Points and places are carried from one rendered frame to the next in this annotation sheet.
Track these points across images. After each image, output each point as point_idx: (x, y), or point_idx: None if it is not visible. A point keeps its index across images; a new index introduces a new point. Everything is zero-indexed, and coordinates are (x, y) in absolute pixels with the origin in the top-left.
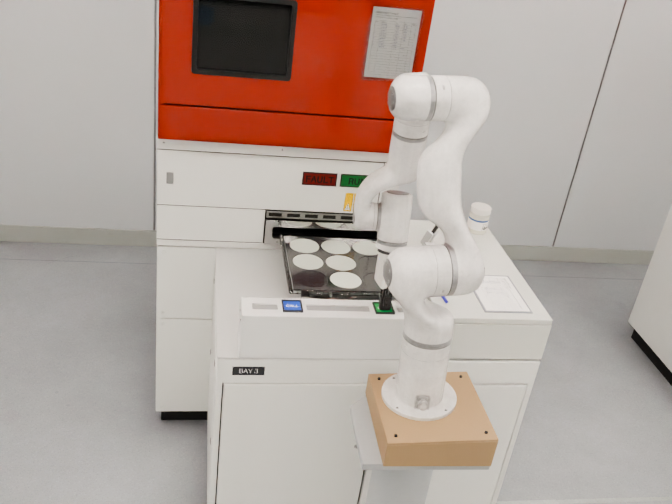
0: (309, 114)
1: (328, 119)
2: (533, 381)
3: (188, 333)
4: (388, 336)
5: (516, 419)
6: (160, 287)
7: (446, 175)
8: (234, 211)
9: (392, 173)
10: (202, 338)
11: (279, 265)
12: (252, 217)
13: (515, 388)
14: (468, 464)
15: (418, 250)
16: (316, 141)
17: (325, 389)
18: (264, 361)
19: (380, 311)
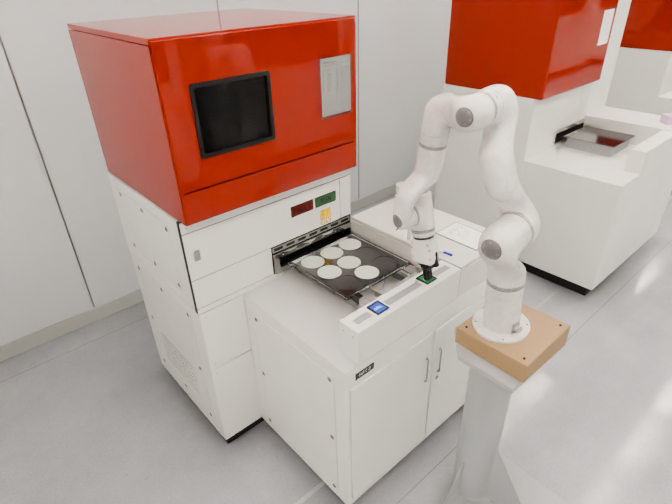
0: (291, 160)
1: (305, 159)
2: None
3: (236, 369)
4: (437, 296)
5: None
6: (209, 346)
7: (512, 162)
8: (250, 259)
9: (427, 178)
10: (247, 367)
11: (299, 284)
12: (263, 258)
13: None
14: (557, 351)
15: (506, 224)
16: (300, 180)
17: (407, 354)
18: (373, 358)
19: (428, 281)
